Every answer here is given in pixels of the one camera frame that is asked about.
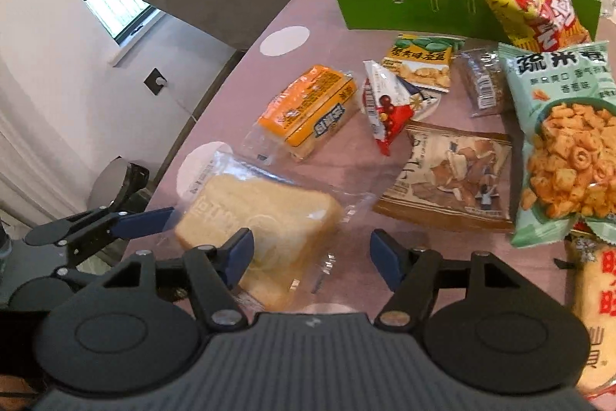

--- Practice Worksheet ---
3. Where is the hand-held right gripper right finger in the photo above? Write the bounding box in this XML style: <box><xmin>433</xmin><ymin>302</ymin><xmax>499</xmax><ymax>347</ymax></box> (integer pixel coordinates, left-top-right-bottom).
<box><xmin>370</xmin><ymin>229</ymin><xmax>532</xmax><ymax>330</ymax></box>

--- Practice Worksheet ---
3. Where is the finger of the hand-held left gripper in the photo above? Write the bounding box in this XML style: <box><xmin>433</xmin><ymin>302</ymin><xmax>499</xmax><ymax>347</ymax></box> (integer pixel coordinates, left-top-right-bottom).
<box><xmin>23</xmin><ymin>205</ymin><xmax>175</xmax><ymax>281</ymax></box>

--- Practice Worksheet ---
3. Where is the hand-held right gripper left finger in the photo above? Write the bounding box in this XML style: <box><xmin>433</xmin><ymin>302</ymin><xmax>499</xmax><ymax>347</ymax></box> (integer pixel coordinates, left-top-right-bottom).
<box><xmin>89</xmin><ymin>229</ymin><xmax>255</xmax><ymax>331</ymax></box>

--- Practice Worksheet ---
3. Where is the clear bread slice packet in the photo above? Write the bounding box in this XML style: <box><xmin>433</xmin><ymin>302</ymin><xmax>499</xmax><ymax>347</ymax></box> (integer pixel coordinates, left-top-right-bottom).
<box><xmin>164</xmin><ymin>151</ymin><xmax>376</xmax><ymax>310</ymax></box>

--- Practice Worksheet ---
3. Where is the white and red triangular packet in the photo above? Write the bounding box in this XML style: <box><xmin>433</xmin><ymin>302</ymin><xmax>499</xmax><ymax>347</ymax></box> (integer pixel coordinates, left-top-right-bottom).
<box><xmin>362</xmin><ymin>60</ymin><xmax>441</xmax><ymax>156</ymax></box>

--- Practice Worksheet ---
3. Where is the mint green snack bag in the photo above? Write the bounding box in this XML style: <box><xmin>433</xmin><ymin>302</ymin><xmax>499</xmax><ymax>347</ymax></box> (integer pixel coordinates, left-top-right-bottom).
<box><xmin>497</xmin><ymin>40</ymin><xmax>616</xmax><ymax>248</ymax></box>

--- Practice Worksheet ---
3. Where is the yellow rice cracker packet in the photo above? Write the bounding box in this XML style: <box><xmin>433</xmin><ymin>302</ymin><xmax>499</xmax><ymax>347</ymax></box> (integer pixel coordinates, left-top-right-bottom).
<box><xmin>561</xmin><ymin>223</ymin><xmax>616</xmax><ymax>397</ymax></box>

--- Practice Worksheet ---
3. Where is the black round device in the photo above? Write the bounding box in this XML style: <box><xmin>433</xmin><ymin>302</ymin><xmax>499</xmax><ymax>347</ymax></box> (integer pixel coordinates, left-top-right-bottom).
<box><xmin>87</xmin><ymin>157</ymin><xmax>150</xmax><ymax>210</ymax></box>

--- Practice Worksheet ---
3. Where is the orange bread packet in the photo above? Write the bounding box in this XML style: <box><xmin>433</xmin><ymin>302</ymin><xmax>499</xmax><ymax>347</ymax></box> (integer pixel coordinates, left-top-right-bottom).
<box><xmin>241</xmin><ymin>64</ymin><xmax>359</xmax><ymax>161</ymax></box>

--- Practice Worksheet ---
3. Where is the green pea snack packet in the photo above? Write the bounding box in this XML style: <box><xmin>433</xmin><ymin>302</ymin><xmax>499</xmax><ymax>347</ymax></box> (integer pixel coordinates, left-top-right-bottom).
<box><xmin>382</xmin><ymin>34</ymin><xmax>465</xmax><ymax>93</ymax></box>

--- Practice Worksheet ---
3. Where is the clear brown cracker packet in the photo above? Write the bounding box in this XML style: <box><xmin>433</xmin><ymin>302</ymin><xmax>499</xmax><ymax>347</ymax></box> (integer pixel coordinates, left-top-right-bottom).
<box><xmin>455</xmin><ymin>49</ymin><xmax>511</xmax><ymax>118</ymax></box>

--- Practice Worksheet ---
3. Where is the pink dotted tablecloth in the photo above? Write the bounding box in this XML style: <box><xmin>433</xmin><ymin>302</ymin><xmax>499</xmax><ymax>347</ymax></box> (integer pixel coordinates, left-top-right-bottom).
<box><xmin>139</xmin><ymin>0</ymin><xmax>616</xmax><ymax>411</ymax></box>

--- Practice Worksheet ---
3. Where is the black wall socket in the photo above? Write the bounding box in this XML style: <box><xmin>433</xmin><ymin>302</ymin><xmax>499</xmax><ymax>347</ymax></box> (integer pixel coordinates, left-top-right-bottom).
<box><xmin>144</xmin><ymin>68</ymin><xmax>170</xmax><ymax>96</ymax></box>

